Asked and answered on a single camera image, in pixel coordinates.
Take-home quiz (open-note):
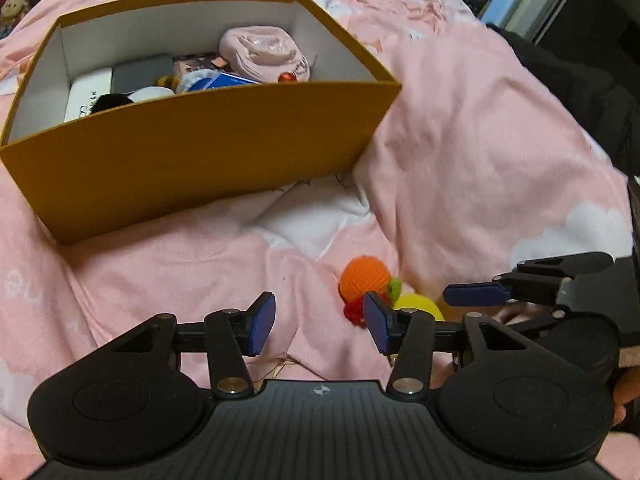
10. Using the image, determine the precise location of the yellow ball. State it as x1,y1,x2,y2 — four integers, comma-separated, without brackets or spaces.
391,293,446,323

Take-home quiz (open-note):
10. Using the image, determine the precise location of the dark cloth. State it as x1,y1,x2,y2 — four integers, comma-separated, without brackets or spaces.
486,22,640,188

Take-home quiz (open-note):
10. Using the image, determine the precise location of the printed card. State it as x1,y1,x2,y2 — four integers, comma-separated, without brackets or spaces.
172,52,232,77

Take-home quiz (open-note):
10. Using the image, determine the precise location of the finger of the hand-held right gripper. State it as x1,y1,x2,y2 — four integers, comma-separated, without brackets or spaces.
443,252,615,307
505,308,569,337

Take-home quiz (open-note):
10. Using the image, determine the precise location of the blue box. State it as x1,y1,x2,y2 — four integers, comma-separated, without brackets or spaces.
199,70,262,92

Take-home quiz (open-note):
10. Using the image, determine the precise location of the orange cardboard box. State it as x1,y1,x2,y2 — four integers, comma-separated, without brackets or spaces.
0,0,403,246

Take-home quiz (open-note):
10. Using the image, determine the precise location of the pink printed blanket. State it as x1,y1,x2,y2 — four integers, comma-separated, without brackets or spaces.
0,0,640,480

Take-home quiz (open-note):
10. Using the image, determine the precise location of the orange knitted toy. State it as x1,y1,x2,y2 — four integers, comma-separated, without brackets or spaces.
338,255,404,307

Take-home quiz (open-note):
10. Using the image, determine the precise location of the person's right hand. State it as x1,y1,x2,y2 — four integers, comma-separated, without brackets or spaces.
611,366,640,433

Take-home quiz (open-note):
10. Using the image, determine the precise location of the white box with black print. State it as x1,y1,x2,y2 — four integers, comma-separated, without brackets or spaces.
64,66,114,123

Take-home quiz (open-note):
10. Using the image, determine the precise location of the red knitted toy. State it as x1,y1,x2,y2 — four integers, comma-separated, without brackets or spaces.
343,297,372,329

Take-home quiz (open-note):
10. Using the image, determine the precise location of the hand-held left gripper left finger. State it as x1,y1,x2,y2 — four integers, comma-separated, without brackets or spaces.
107,290,277,398

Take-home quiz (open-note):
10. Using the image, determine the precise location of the black and white plush toy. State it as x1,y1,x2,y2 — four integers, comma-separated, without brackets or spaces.
92,75,182,112

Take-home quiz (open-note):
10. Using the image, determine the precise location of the grey flat case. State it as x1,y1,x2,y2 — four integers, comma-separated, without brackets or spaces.
110,54,175,94

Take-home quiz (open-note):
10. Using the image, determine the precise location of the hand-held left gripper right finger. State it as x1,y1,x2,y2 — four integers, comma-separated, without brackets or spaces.
362,290,534,396

